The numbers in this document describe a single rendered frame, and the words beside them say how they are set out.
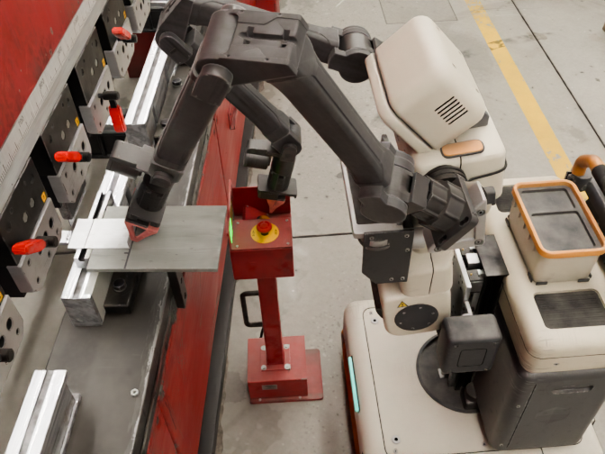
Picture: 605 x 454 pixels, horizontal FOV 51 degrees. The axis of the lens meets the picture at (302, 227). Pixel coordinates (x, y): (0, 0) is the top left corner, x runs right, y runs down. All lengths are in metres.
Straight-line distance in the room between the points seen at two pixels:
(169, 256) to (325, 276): 1.30
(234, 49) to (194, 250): 0.61
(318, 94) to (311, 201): 2.01
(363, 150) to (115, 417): 0.68
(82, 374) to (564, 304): 1.03
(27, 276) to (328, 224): 1.84
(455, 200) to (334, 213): 1.73
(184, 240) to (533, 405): 0.91
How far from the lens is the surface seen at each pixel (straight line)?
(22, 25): 1.08
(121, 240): 1.36
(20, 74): 1.06
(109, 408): 1.28
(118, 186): 1.53
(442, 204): 1.07
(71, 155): 1.10
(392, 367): 1.97
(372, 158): 0.95
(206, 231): 1.34
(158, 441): 1.41
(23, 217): 1.04
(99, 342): 1.37
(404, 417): 1.89
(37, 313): 2.66
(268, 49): 0.78
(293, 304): 2.45
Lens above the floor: 1.95
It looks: 46 degrees down
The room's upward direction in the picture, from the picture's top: 2 degrees counter-clockwise
